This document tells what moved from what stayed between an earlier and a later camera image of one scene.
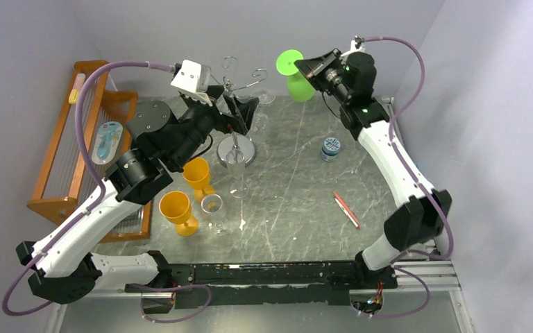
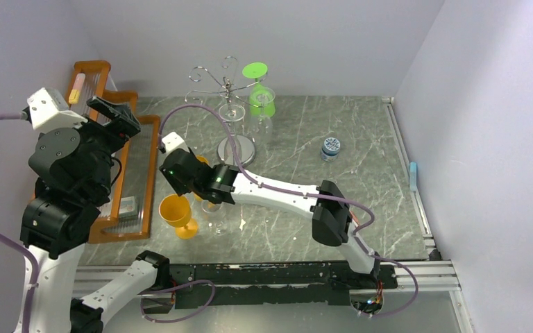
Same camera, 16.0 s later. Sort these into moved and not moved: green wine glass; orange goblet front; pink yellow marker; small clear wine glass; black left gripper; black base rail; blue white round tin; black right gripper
Moved: black right gripper; black left gripper; green wine glass
Not moved: orange goblet front; blue white round tin; pink yellow marker; black base rail; small clear wine glass
